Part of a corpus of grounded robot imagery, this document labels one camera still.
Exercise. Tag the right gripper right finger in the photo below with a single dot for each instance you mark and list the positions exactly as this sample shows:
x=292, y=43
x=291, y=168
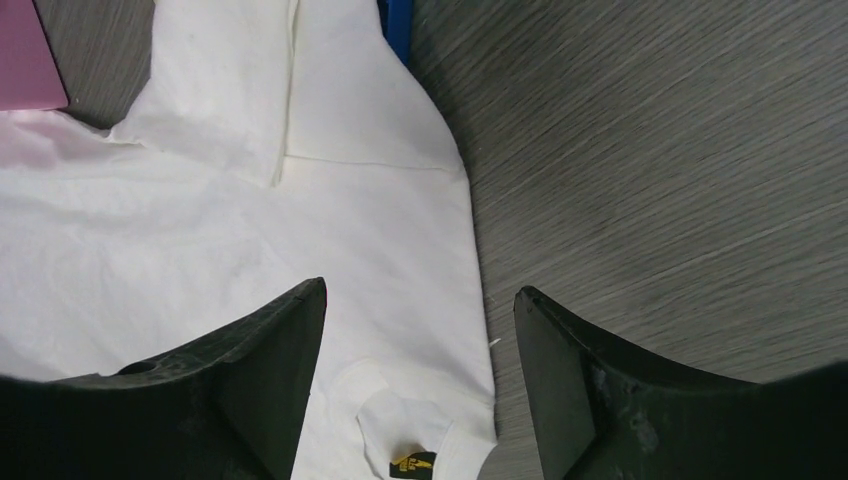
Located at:
x=605, y=408

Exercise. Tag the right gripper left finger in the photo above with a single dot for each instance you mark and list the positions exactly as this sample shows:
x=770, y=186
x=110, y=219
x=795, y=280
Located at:
x=227, y=405

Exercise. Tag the white t-shirt with daisy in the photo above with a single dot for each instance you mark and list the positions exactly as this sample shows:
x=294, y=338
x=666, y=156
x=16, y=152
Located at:
x=274, y=141

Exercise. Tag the pink metronome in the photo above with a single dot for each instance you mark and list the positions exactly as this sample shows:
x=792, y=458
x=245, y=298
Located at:
x=30, y=78

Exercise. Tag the blue lego brick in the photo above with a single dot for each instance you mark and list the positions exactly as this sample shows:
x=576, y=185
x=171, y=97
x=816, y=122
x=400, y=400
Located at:
x=396, y=24

